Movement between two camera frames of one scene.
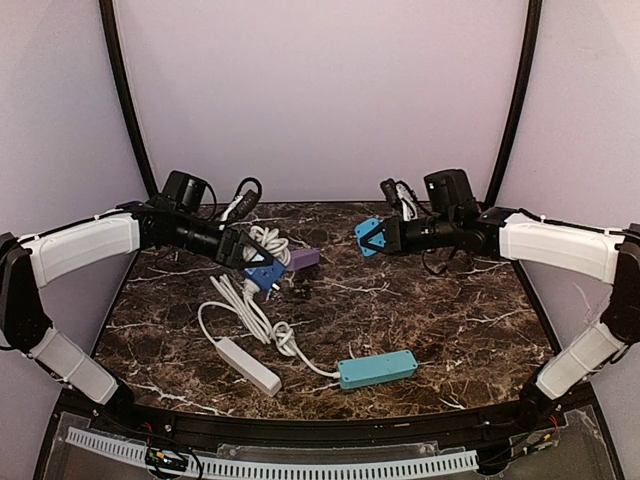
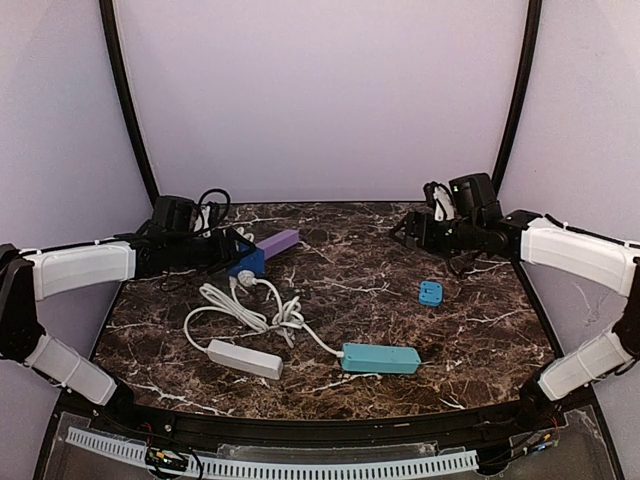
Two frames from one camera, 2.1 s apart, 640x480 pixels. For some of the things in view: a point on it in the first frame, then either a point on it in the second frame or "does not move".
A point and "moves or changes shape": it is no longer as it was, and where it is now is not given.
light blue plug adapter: x=377 y=239 to x=430 y=293
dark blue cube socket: x=268 y=275 moves or changes shape
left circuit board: x=164 y=458 does not move
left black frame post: x=110 y=24 does not move
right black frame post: x=532 y=39 does not move
